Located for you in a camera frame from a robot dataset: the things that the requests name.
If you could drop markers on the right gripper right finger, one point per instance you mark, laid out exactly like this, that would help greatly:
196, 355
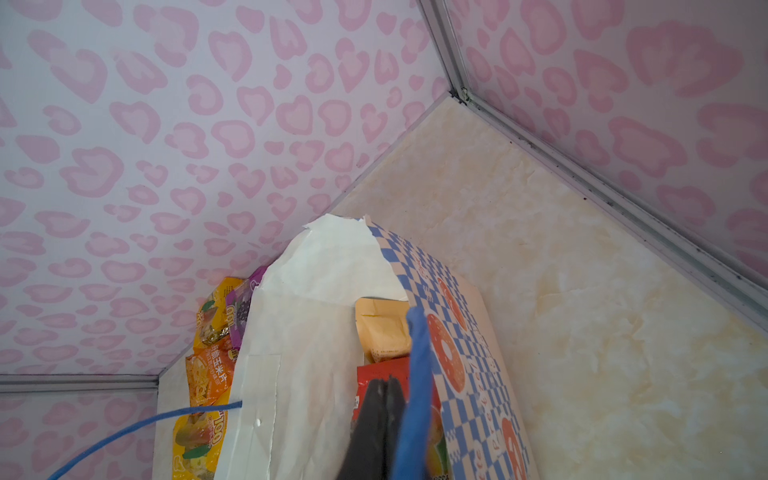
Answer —
395, 405

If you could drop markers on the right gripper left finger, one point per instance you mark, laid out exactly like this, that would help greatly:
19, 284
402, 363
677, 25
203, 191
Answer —
364, 458

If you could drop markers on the red fruit candy bag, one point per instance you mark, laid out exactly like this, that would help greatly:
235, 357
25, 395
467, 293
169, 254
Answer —
421, 449

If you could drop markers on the peach paper snack pouch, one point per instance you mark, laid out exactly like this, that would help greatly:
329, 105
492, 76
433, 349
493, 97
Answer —
382, 328

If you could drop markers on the white blue checkered paper bag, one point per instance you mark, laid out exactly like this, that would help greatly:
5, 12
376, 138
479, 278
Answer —
290, 406

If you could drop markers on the yellow mango candy bag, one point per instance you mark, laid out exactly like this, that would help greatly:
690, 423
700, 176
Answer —
197, 445

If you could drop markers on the magenta grape candy bag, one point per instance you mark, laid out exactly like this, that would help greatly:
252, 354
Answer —
238, 303

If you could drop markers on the yellow orange candy bag back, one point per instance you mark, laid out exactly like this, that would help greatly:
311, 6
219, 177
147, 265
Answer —
211, 319

